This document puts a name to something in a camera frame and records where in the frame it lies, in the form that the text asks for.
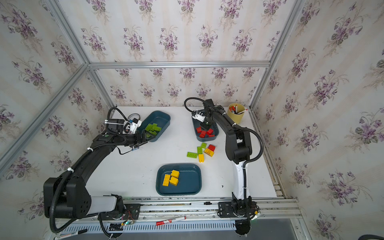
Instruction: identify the long green lego brick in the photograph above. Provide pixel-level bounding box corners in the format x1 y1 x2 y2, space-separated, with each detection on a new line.
145 124 153 132

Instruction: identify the teal bin back right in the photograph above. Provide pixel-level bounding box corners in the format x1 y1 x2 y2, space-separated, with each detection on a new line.
192 115 219 142

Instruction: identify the yellow pen cup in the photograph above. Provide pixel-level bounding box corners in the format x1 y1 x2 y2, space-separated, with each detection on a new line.
227 103 249 125

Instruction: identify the long yellow lego brick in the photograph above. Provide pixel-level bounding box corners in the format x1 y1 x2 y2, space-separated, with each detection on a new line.
162 174 171 187

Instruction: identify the teal bin back left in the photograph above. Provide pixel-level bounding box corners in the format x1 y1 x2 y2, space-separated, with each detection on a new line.
138 111 171 142

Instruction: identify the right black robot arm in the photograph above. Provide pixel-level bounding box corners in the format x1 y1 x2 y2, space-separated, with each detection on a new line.
184 97 264 217

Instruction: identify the small yellow lego brick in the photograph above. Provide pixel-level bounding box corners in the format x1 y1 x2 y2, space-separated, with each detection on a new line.
169 177 179 186

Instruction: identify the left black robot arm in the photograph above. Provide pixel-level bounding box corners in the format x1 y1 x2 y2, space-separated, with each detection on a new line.
43 107 156 234

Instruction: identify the yellow lego brick front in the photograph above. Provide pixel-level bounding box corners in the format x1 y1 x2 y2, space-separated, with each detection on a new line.
198 154 205 163

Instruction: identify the teal bin front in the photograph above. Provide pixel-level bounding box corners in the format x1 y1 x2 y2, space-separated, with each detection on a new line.
156 163 202 196

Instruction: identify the black marker on rail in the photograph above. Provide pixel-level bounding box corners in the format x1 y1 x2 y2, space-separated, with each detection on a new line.
54 229 88 240

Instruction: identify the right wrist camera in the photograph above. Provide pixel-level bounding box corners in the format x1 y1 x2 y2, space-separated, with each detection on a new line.
192 111 206 123

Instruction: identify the red marker on rail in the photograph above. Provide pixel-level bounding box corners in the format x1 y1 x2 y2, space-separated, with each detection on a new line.
156 216 187 226

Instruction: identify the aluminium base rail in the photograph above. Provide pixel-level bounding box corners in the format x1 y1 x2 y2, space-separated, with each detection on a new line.
48 198 311 240

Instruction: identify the green lego brick back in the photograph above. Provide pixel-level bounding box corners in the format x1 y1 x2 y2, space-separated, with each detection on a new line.
151 124 158 131

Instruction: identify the teal bin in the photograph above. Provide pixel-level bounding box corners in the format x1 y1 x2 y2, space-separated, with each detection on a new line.
138 111 171 142
156 163 202 196
192 115 219 142

